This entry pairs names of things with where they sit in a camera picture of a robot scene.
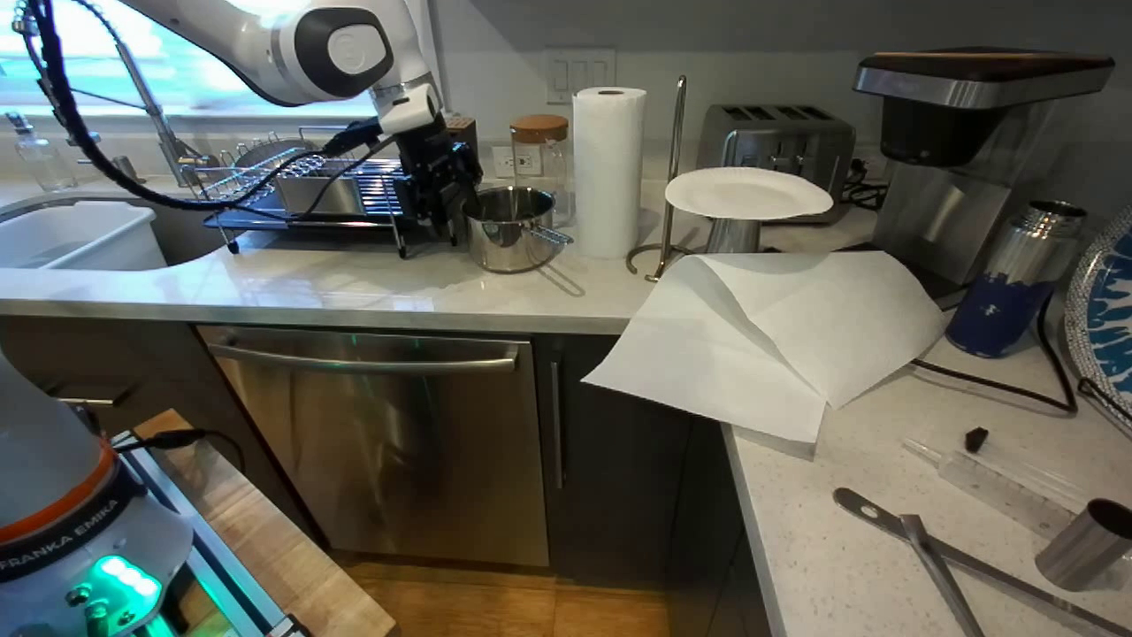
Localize small steel cup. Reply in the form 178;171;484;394
1031;494;1132;593

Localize glass jar with wooden lid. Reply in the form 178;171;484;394
504;111;575;198

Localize grey robot base with light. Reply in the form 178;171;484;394
0;349;198;637

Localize metal hook stand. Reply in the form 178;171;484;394
623;73;709;283

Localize steel kitchen faucet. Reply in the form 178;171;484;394
65;22;207;192

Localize black power cable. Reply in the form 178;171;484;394
913;313;1082;418

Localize steel container under plate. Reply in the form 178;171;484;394
703;213;769;257

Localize stainless steel toaster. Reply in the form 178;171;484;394
696;104;859;228

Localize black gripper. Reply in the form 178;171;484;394
394;116;484;244

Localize stainless steel sink basin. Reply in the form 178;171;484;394
0;192;229;277

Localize dark cabinet door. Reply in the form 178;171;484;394
535;333;700;593

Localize blue and steel tumbler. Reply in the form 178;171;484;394
944;198;1088;360

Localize wire dish rack with tray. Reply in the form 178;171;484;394
174;134;488;262

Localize steel and black coffee maker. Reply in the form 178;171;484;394
852;46;1118;305

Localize dark cabinet drawer front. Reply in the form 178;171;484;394
0;314;310;523

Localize blue patterned plate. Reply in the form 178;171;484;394
1058;216;1132;420

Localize white cloth towel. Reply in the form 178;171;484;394
580;246;948;449

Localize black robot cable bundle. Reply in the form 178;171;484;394
10;0;391;216

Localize stainless steel pot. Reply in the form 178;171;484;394
459;184;589;301

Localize white wall switch plate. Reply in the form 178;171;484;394
541;46;623;111

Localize black utensil caddy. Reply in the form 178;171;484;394
433;114;488;223

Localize stainless steel dishwasher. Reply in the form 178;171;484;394
189;323;556;573

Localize white paper towel roll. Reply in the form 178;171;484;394
570;83;649;262

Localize white plastic bin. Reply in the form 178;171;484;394
0;198;168;277

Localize metal tongs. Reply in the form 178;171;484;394
830;486;1132;637

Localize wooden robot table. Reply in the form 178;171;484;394
108;407;398;637

